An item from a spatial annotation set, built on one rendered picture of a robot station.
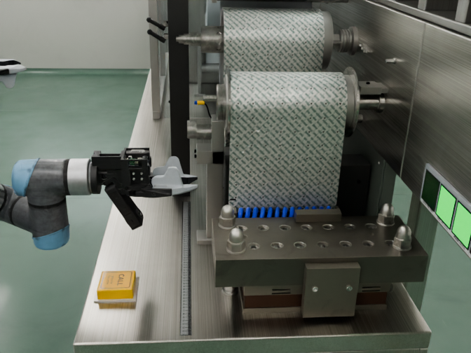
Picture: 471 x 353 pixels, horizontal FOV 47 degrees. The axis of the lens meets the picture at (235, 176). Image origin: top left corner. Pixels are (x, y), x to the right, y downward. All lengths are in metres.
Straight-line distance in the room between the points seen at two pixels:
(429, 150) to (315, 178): 0.28
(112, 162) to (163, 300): 0.29
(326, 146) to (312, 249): 0.23
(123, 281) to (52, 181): 0.24
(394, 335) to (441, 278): 1.92
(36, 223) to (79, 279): 1.66
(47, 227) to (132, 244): 0.22
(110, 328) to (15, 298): 1.74
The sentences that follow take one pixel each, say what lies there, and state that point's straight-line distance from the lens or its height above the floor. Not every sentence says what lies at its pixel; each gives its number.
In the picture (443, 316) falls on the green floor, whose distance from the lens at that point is 2.74.
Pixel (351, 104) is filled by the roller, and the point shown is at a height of 1.26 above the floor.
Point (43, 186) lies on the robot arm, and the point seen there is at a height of 1.11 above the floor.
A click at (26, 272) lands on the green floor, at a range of 2.96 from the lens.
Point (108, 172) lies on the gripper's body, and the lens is 1.13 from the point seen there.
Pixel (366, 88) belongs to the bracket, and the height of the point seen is 1.29.
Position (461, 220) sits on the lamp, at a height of 1.19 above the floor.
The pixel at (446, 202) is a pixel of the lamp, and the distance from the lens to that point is 0.92.
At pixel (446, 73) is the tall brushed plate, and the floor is 1.37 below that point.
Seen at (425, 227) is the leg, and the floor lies 0.90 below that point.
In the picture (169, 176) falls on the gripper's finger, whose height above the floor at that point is 1.12.
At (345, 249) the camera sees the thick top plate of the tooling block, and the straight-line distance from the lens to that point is 1.06.
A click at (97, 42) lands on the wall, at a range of 6.79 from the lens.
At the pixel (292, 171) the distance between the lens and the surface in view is 1.15.
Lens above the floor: 1.57
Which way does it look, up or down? 24 degrees down
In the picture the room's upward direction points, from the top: 2 degrees clockwise
